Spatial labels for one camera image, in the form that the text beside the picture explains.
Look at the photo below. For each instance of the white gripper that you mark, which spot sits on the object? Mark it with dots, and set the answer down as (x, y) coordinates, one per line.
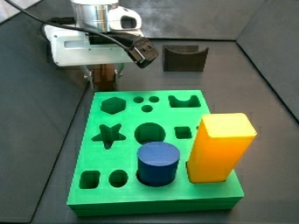
(71, 50)

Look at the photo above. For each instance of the brown star prism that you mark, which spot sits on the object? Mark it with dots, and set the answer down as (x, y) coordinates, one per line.
(104, 77)

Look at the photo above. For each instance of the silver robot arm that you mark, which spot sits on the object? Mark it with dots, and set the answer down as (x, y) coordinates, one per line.
(99, 16)

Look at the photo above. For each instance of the green shape sorter board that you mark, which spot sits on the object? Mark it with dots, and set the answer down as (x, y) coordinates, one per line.
(131, 169)

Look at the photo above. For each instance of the black curved fixture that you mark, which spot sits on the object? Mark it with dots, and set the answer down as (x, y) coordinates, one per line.
(184, 58)

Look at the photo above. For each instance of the blue cylinder block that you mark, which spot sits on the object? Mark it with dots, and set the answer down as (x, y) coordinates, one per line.
(158, 160)

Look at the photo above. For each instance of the yellow square prism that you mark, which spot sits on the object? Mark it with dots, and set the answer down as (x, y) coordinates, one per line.
(223, 138)

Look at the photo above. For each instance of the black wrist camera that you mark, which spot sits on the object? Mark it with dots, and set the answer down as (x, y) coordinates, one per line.
(139, 48)

